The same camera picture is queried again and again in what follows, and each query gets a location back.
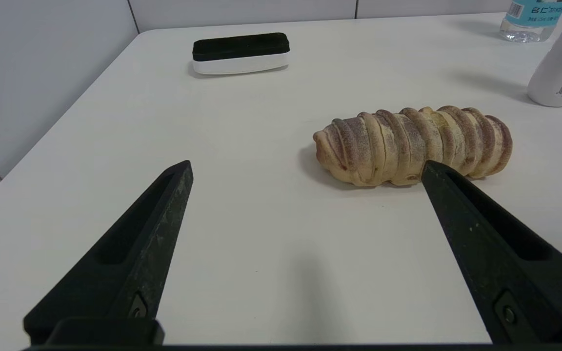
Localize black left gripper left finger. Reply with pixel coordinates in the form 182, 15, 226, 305
23, 160, 194, 345

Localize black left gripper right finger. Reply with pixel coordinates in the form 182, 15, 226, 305
421, 160, 562, 344

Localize striped brown bread loaf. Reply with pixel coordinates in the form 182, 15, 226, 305
313, 105, 513, 188

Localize black white board eraser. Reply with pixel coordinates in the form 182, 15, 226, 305
192, 33, 290, 76

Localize clear water bottle blue cap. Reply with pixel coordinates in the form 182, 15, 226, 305
500, 0, 562, 43

